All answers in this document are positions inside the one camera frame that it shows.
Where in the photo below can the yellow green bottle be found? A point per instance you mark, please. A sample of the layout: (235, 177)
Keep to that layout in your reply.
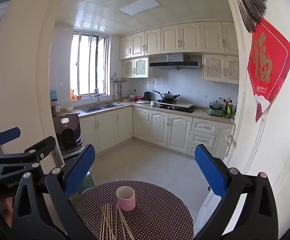
(229, 111)

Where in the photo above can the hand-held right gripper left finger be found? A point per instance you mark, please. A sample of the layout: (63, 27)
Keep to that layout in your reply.
(80, 171)

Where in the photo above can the barred kitchen window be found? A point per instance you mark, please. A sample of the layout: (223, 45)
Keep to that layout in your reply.
(85, 65)

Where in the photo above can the pink cup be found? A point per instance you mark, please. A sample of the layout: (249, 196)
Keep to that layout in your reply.
(126, 202)

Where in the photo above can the small red cooker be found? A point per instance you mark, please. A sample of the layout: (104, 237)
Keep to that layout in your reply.
(139, 98)

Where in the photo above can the black kettle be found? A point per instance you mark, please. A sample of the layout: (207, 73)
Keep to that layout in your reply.
(147, 95)

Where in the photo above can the green floor mat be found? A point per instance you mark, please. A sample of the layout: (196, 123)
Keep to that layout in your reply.
(88, 182)

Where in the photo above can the red paper wall decoration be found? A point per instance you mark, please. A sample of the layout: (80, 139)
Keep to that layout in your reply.
(267, 62)

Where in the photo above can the dark sauce bottle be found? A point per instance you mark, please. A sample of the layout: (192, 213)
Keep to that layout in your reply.
(226, 106)

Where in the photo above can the cream lattice door cabinet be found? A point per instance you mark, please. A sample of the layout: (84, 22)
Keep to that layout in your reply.
(220, 68)
(135, 67)

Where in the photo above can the green countertop appliance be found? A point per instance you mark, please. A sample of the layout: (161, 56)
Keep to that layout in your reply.
(215, 108)

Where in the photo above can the steel double sink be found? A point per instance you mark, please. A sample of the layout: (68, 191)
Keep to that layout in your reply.
(90, 109)

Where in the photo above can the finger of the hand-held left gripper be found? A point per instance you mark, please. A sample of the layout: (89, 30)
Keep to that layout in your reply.
(8, 135)
(41, 148)

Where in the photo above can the cream upper kitchen cabinets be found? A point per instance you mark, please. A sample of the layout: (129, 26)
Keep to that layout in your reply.
(170, 38)

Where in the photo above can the ceiling light panel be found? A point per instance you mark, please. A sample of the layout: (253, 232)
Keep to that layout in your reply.
(138, 6)

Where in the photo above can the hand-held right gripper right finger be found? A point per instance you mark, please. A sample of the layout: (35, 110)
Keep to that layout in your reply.
(210, 172)

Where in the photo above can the blue box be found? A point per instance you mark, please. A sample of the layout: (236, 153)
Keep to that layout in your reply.
(53, 95)

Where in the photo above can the wok with lid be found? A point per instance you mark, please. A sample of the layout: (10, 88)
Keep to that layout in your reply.
(168, 96)

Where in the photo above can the chrome faucet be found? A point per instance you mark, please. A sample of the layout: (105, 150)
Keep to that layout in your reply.
(98, 97)

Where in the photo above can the black gas stove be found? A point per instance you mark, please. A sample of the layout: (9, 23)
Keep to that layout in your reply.
(175, 109)

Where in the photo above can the wall mounted metal rack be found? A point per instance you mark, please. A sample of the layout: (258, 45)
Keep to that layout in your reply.
(118, 80)

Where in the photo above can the dark glass bottle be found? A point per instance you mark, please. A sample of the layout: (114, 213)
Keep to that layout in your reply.
(235, 113)

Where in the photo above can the striped hanging fan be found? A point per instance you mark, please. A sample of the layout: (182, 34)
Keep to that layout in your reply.
(250, 2)

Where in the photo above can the steel range hood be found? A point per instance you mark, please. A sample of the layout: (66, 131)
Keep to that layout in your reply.
(175, 63)

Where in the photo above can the white mortar bowl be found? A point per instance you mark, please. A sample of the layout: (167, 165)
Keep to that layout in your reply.
(69, 109)

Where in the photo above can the jar with dark lid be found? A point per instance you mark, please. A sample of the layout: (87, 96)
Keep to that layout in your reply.
(55, 107)

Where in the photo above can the orange bottle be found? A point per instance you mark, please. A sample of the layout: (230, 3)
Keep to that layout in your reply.
(72, 95)

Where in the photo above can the bunch of wooden chopsticks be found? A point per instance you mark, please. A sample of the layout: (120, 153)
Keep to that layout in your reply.
(110, 231)

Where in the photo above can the white door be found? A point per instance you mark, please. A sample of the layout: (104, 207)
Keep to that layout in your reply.
(285, 142)

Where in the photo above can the brown polka dot tablecloth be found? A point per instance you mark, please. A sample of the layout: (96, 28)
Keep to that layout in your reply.
(155, 205)

